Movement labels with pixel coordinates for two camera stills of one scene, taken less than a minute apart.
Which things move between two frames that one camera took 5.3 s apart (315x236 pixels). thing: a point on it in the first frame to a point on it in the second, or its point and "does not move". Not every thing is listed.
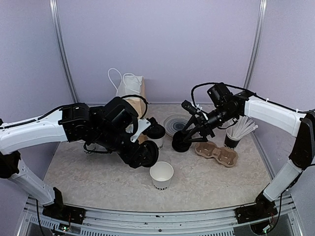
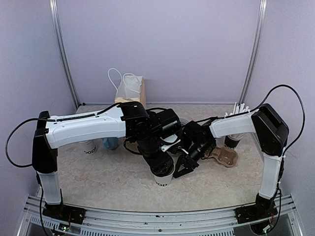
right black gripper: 203,122 to 183,161
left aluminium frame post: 54,8 does not move
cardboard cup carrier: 226,156 does not move
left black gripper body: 109,138 to 147,148
